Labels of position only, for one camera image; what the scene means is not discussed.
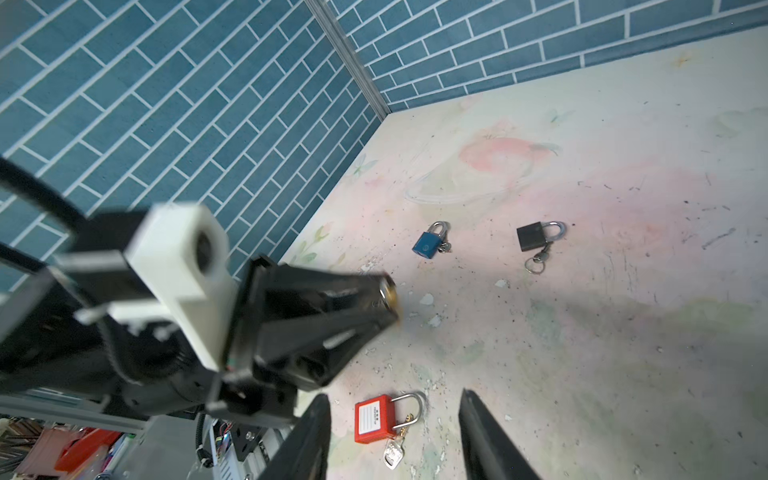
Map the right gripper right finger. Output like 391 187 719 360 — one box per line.
458 389 540 480

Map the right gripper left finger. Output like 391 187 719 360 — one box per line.
258 394 331 480

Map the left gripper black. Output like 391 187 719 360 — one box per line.
206 256 397 428

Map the red padlock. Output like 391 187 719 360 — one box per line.
353 392 425 470

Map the small brass padlock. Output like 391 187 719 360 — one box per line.
382 277 402 321

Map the blue padlock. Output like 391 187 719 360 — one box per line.
412 221 452 259

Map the black padlock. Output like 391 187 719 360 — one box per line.
516 221 567 275

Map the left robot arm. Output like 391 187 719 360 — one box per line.
1 232 397 427

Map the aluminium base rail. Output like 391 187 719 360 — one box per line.
1 389 291 479

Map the left corner aluminium post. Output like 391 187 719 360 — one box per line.
304 0 391 121

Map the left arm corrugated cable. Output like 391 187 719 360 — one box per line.
0 155 88 274

